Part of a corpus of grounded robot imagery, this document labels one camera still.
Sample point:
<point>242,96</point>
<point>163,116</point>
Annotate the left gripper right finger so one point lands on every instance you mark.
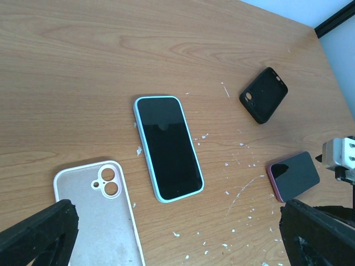
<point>322,235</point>

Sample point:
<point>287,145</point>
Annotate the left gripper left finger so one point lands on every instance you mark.
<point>45,238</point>

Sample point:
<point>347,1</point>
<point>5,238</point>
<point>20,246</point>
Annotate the pink translucent phone case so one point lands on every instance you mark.
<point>107,232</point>

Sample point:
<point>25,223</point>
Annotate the pink-edged black phone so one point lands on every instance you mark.
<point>292,176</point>

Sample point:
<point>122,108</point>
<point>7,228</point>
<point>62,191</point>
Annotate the light blue phone case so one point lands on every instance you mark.
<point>167,149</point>

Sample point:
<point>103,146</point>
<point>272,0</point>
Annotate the black phone case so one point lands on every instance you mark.
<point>263,95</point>

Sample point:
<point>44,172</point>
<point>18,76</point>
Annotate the right black frame post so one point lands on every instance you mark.
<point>335,20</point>

